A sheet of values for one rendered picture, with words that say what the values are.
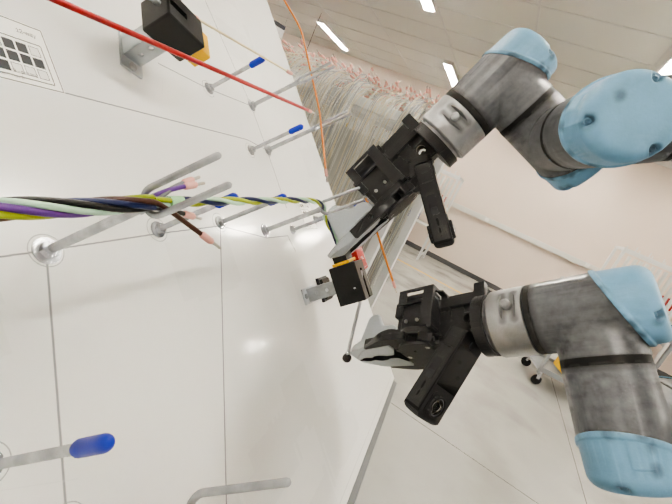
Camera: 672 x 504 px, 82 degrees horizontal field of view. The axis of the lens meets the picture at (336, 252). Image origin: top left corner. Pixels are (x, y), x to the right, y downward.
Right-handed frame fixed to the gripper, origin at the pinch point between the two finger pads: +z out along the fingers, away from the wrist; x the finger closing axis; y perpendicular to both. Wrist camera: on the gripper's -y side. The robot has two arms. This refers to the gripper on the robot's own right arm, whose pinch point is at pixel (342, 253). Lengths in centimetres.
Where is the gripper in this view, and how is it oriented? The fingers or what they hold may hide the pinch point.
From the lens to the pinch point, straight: 56.1
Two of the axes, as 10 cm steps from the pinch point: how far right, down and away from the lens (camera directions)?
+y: -6.5, -7.4, 1.7
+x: -3.2, 0.6, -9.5
